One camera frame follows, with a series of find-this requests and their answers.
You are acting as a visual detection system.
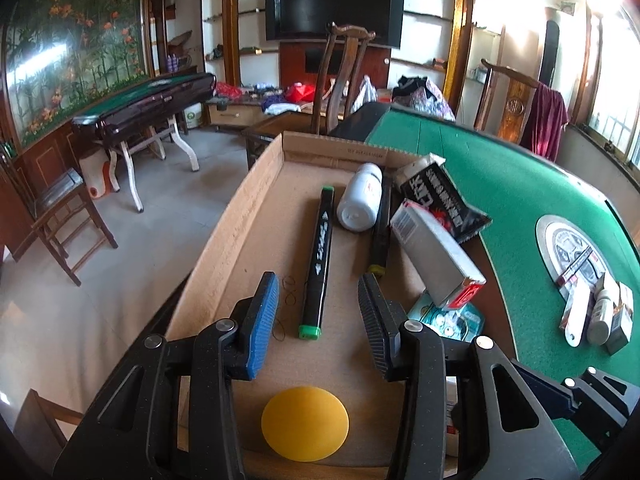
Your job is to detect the tall-backed wooden chair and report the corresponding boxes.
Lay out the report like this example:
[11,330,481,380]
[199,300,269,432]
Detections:
[242,22,377,171]

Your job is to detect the plain white bottle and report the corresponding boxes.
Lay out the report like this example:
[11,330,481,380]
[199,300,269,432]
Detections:
[336,162,383,232]

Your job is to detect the white rectangular box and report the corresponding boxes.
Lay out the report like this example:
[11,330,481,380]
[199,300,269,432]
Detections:
[605,282,636,357]

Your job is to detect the yellow ball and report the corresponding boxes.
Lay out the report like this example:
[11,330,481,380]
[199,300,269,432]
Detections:
[261,386,350,462]

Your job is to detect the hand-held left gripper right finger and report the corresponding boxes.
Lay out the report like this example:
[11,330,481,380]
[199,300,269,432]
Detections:
[357,272,581,480]

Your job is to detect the white plastic bag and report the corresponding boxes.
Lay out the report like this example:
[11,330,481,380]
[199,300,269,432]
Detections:
[352,76,378,113]

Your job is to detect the wooden stool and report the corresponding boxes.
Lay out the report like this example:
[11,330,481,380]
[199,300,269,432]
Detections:
[12,389,86,466]

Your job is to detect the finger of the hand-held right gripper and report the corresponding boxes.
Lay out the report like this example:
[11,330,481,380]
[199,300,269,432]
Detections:
[512,362,632,443]

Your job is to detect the grey box red end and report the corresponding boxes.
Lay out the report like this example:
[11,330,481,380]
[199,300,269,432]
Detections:
[390,199,487,310]

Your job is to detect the black marker green caps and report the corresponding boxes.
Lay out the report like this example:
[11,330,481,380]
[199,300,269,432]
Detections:
[298,186,335,340]

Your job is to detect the black marker yellow cap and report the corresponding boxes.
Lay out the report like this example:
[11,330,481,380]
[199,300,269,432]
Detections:
[367,175,393,277]

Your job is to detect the teal printed packet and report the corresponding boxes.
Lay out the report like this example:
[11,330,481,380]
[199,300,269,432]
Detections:
[407,290,487,343]

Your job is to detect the black snack packet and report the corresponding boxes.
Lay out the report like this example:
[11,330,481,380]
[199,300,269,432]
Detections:
[392,154,493,243]

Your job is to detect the green mahjong table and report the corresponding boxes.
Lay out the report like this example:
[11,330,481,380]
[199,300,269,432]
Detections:
[327,101,640,480]

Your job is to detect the folded mahjong table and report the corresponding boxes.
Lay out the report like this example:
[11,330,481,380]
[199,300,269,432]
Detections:
[71,72,217,213]

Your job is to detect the white bottle red label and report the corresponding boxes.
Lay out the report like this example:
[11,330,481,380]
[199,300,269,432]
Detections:
[445,375,461,458]

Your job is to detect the carved-back wooden chair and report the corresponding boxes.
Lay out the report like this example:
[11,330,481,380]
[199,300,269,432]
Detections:
[472,58,546,146]

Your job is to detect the dark red pen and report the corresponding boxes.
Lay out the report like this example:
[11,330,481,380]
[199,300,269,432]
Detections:
[556,252,598,286]

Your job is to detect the shallow cardboard box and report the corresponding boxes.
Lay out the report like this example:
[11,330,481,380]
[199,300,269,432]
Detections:
[165,131,461,480]

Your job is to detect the red plastic bag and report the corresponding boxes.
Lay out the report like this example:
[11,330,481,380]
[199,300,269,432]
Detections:
[285,83,317,103]

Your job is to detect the dark wooden side chair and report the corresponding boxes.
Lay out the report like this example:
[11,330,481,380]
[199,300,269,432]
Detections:
[0,150,119,287]

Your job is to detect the dark red garment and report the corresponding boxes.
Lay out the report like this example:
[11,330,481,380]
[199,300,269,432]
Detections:
[520,85,570,157]

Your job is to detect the low wooden drawer table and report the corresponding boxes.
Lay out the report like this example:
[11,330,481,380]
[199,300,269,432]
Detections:
[206,95,328,133]

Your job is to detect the small white bottle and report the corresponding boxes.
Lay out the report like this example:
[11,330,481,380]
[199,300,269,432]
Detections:
[586,274,620,346]

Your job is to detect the pile of clothes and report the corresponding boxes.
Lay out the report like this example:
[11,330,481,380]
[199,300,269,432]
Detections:
[391,76,457,122]

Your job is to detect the white tube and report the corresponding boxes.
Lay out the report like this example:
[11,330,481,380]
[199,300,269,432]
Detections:
[559,287,593,348]

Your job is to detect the black television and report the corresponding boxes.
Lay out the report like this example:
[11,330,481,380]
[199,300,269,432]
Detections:
[264,0,406,51]

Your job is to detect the flower and bamboo mural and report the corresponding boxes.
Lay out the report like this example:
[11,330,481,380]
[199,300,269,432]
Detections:
[0,0,151,153]

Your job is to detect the white and orange bin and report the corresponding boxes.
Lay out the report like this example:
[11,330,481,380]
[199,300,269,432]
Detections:
[80,147,121,200]

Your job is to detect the wooden framed wall shelf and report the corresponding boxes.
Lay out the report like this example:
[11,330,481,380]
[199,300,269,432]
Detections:
[202,0,281,86]
[397,0,476,106]

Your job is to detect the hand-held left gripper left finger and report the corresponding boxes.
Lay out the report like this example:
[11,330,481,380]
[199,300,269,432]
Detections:
[52,271,281,480]

